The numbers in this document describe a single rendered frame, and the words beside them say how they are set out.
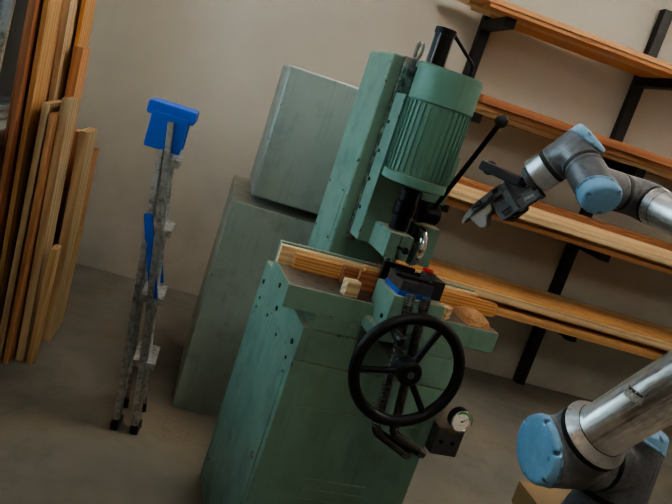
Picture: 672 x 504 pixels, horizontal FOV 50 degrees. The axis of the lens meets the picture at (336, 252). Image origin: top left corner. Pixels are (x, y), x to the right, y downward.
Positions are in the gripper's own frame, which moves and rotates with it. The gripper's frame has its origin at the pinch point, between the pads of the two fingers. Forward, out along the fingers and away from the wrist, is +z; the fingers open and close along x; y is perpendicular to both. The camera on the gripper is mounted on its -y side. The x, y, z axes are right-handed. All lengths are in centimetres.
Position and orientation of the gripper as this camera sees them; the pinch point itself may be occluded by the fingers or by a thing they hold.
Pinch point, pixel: (465, 217)
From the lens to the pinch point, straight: 189.5
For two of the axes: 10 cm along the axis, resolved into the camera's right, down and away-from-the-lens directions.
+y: 4.5, 8.4, -3.0
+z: -7.0, 5.4, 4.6
